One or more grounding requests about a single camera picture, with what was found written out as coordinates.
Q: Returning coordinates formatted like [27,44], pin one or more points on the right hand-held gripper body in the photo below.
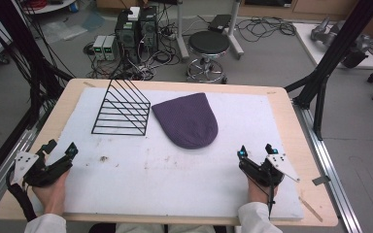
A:
[261,173]

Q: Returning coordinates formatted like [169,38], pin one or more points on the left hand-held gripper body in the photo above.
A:
[42,176]

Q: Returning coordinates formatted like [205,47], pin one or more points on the purple knitted hat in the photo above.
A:
[187,121]

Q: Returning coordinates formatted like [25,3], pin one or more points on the person's right hand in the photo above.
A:
[255,193]

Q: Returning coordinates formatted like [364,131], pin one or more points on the person's left hand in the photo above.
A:
[51,195]

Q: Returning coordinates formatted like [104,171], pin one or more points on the person's right white sleeve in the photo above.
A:
[257,220]

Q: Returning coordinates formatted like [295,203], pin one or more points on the person's white sleeve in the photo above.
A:
[257,220]
[45,225]

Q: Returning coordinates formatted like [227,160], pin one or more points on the person's left white sleeve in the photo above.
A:
[45,225]

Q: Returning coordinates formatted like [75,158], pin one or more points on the grey tape piece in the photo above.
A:
[321,180]

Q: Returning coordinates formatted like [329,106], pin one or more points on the thin wooden strip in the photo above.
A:
[311,209]

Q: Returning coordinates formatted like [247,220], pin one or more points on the white foam mat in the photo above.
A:
[162,181]

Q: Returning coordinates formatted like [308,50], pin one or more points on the small grey power unit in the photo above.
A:
[110,48]
[98,48]

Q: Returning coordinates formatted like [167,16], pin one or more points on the white platform board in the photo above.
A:
[307,42]

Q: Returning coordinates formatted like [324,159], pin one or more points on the clear plastic sheet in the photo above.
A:
[63,31]

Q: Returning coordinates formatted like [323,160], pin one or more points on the black round stool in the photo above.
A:
[209,42]

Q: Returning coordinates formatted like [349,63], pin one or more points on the white stand leg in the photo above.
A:
[181,35]
[235,35]

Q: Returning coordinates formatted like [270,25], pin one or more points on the black computer tower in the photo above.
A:
[127,37]
[149,30]

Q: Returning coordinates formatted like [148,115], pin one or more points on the black flat box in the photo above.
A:
[219,22]

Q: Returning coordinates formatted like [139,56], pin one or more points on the white box on tower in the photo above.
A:
[134,13]

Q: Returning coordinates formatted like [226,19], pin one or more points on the aluminium rail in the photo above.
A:
[0,181]
[332,181]

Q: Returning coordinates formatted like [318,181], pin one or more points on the black metal frame stand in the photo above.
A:
[333,55]
[29,55]

